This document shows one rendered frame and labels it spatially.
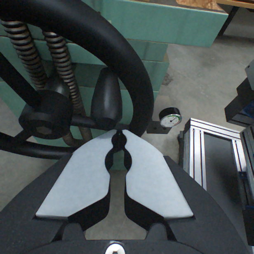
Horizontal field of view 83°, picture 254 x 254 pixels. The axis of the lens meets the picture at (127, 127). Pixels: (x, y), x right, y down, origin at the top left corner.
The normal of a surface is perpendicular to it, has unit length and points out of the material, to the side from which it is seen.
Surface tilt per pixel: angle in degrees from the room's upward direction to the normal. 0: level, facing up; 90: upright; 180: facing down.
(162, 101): 0
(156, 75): 90
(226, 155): 0
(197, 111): 0
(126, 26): 90
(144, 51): 90
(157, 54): 90
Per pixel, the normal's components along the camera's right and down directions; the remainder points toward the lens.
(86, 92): 0.04, 0.83
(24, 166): 0.11, -0.56
